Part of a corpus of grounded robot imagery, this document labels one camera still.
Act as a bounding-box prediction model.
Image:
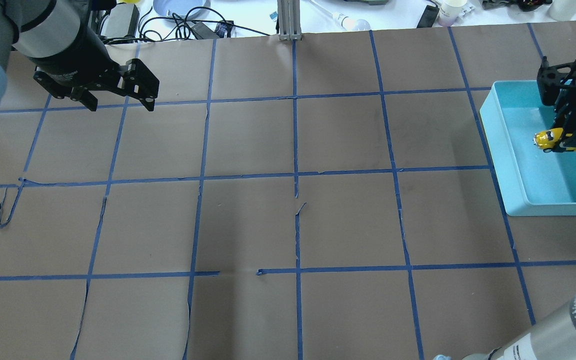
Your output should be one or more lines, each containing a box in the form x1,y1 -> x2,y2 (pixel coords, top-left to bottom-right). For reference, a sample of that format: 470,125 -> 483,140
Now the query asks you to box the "turquoise plastic storage bin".
479,80 -> 576,217

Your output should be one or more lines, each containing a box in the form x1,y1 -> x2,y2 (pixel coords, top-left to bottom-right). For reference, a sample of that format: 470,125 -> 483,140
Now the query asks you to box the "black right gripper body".
536,55 -> 576,126

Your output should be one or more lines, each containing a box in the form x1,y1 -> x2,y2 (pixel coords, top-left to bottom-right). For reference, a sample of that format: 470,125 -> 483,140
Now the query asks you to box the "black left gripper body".
33,20 -> 132,100

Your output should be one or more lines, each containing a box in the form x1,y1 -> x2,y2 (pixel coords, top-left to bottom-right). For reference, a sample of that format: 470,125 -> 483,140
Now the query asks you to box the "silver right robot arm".
467,57 -> 576,360

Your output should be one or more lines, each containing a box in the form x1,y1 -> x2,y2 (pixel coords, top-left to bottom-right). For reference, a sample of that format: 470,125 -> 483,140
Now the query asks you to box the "aluminium frame post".
276,0 -> 303,41

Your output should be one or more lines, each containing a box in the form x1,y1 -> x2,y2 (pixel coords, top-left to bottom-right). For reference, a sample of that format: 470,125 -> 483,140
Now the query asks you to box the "yellow toy beetle car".
533,127 -> 576,153

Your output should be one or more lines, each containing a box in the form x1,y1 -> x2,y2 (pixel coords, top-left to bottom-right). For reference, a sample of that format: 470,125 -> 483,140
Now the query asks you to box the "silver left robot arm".
0,0 -> 160,112

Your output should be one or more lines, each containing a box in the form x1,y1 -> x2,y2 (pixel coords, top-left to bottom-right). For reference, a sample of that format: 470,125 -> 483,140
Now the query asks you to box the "white paper cup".
437,0 -> 468,27

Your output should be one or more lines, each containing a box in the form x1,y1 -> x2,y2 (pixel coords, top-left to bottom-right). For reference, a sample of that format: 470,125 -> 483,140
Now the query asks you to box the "light blue plate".
152,0 -> 211,19

